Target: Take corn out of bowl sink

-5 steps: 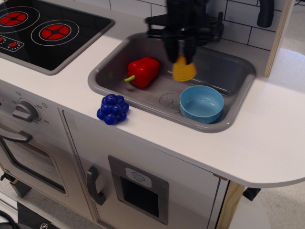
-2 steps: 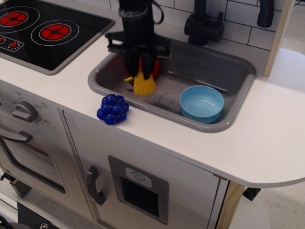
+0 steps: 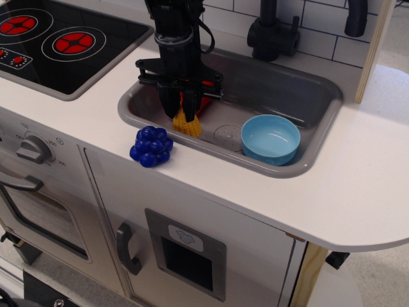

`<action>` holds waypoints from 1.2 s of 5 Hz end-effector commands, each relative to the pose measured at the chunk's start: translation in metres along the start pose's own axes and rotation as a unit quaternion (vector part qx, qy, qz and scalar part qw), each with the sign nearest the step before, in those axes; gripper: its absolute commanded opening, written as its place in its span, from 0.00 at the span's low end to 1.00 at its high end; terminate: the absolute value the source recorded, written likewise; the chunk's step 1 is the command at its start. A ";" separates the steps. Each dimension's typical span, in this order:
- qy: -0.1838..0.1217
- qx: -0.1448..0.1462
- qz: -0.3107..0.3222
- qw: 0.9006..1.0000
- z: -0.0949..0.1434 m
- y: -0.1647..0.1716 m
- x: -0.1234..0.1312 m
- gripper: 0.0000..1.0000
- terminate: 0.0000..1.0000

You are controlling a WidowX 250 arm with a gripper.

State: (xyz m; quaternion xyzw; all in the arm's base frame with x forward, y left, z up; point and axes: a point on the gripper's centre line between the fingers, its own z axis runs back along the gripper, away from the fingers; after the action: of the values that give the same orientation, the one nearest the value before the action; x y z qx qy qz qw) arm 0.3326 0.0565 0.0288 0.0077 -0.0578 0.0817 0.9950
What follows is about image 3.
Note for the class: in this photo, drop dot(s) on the grey oven door handle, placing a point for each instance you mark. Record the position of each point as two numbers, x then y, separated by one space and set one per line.
29 183

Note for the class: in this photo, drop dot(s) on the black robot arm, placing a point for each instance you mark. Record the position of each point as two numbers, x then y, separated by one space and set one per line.
177 19

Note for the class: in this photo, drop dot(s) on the white cabinet door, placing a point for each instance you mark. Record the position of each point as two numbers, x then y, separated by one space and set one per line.
258 255

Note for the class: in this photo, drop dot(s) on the red toy bell pepper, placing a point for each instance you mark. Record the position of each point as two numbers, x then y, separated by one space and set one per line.
204 101

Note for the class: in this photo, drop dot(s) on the yellow toy corn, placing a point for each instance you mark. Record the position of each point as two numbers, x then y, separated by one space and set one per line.
180 124

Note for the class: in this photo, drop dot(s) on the grey cabinet door handle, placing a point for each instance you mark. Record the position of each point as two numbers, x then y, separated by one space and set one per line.
123 237

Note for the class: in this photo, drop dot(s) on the white oven door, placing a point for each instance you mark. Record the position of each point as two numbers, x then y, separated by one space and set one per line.
61 219

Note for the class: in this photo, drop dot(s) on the black toy stovetop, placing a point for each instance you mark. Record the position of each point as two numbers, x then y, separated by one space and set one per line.
62 50

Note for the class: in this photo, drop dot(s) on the grey toy sink basin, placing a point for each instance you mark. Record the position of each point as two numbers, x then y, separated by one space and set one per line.
251 88

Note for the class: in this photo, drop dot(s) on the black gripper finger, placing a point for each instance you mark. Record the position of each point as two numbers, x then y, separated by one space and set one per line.
191 104
170 100

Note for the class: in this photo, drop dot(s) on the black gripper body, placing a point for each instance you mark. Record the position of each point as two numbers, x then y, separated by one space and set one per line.
180 65

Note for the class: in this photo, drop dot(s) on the black toy faucet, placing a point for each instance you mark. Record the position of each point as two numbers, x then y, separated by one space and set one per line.
268 39

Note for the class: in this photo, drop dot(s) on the grey ice dispenser panel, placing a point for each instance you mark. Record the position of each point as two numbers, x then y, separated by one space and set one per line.
188 255

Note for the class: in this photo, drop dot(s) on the grey oven knob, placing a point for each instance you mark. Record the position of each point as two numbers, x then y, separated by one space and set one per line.
34 149

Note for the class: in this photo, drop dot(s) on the blue toy grapes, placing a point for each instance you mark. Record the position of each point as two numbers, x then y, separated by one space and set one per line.
152 147

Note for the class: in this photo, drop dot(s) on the light blue bowl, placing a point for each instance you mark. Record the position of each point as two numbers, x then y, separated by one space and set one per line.
270 139

